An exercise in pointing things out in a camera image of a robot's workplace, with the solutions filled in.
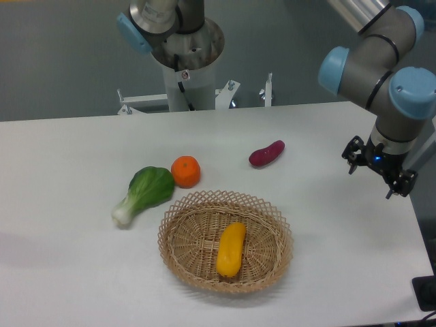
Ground purple sweet potato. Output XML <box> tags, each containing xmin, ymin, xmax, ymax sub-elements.
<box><xmin>249</xmin><ymin>140</ymin><xmax>285</xmax><ymax>168</ymax></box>

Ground yellow mango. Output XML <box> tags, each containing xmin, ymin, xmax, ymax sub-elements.
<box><xmin>216</xmin><ymin>222</ymin><xmax>246</xmax><ymax>277</ymax></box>

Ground black device at table edge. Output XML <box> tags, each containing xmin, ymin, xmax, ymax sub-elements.
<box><xmin>411</xmin><ymin>275</ymin><xmax>436</xmax><ymax>312</ymax></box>

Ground orange fruit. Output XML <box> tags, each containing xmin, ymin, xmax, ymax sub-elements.
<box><xmin>171</xmin><ymin>155</ymin><xmax>201</xmax><ymax>188</ymax></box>

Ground white metal frame bracket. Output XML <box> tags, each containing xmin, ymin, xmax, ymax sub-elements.
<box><xmin>117</xmin><ymin>72</ymin><xmax>275</xmax><ymax>115</ymax></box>

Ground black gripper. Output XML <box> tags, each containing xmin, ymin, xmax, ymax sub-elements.
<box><xmin>341</xmin><ymin>136</ymin><xmax>418</xmax><ymax>199</ymax></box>

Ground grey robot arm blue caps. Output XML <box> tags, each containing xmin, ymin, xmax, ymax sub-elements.
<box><xmin>116</xmin><ymin>1</ymin><xmax>435</xmax><ymax>196</ymax></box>

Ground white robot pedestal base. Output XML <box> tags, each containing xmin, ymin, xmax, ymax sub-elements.
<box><xmin>152</xmin><ymin>18</ymin><xmax>225</xmax><ymax>112</ymax></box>

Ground black base cable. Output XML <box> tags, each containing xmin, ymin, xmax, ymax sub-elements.
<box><xmin>173</xmin><ymin>53</ymin><xmax>196</xmax><ymax>112</ymax></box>

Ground woven wicker basket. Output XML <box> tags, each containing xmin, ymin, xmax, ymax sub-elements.
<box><xmin>157</xmin><ymin>191</ymin><xmax>294</xmax><ymax>294</ymax></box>

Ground green bok choy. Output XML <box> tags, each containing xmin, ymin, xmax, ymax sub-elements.
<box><xmin>111</xmin><ymin>166</ymin><xmax>175</xmax><ymax>229</ymax></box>

